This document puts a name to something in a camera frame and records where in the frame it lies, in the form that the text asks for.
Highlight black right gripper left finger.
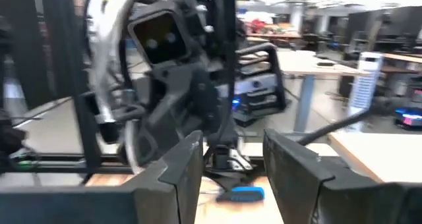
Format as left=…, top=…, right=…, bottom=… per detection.
left=0, top=130, right=204, bottom=224

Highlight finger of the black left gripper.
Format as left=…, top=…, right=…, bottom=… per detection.
left=204, top=169, right=253, bottom=190

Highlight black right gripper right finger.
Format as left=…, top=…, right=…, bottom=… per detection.
left=262, top=128, right=422, bottom=224

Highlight blue handled screwdriver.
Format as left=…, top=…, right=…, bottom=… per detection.
left=216, top=186, right=266, bottom=204

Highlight large light wooden table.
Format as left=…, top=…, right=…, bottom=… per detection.
left=328, top=131, right=422, bottom=184

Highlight black equipment rack cart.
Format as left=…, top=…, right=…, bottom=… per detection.
left=232, top=42, right=288, bottom=123

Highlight black device with blue light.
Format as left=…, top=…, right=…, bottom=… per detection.
left=394, top=106, right=422, bottom=130

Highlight white tower fan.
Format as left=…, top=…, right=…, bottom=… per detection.
left=348, top=51, right=385, bottom=118

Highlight wooden desk with grey leg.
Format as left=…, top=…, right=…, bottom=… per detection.
left=276, top=49, right=372, bottom=133

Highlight black aluminium table frame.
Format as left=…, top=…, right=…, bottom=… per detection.
left=0, top=95, right=264, bottom=177

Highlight black curved cable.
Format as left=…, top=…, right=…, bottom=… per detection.
left=296, top=107, right=376, bottom=147

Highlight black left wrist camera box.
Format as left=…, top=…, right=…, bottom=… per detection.
left=127, top=9, right=194, bottom=67

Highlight white cable sleeve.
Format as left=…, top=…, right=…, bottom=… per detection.
left=84, top=0, right=146, bottom=175

